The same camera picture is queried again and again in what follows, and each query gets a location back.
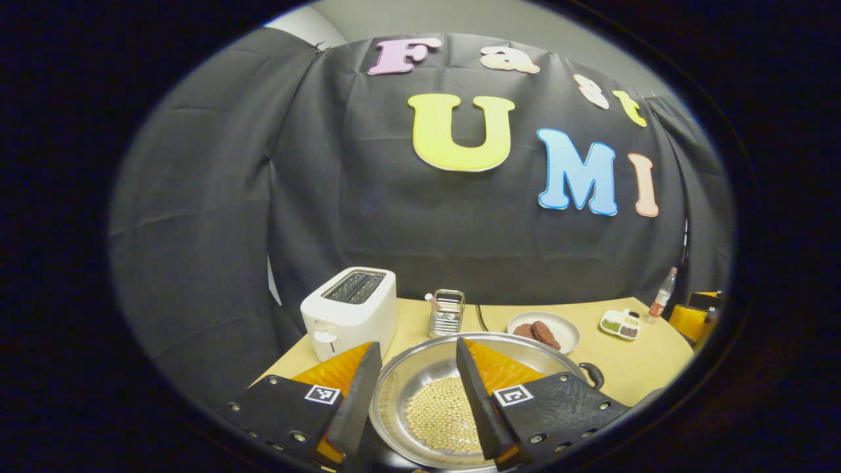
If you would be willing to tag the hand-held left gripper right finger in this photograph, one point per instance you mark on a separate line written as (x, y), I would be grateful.
(476, 401)

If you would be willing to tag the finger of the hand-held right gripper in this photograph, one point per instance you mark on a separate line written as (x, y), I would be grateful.
(686, 322)

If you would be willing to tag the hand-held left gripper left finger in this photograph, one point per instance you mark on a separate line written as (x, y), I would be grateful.
(361, 401)

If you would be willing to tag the stainless steel pot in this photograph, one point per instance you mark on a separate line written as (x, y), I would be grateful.
(407, 374)

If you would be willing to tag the black induction cooktop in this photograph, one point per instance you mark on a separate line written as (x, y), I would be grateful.
(368, 456)

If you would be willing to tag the clear plastic water bottle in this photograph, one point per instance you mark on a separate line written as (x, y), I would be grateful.
(662, 295)

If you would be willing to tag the pile of soybeans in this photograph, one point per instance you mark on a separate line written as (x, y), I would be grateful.
(440, 414)

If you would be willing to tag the white divided dish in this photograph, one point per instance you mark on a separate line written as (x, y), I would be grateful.
(619, 314)

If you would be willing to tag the green mung beans heap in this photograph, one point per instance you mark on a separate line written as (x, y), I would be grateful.
(612, 324)

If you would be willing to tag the brown meat steak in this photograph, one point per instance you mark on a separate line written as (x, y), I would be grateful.
(545, 335)
(522, 331)

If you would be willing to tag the white toaster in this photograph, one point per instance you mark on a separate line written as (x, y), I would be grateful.
(355, 315)

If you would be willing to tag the pink striped utensil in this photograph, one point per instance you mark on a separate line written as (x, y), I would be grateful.
(431, 301)

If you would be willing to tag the white round plate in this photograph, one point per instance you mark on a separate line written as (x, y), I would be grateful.
(565, 332)

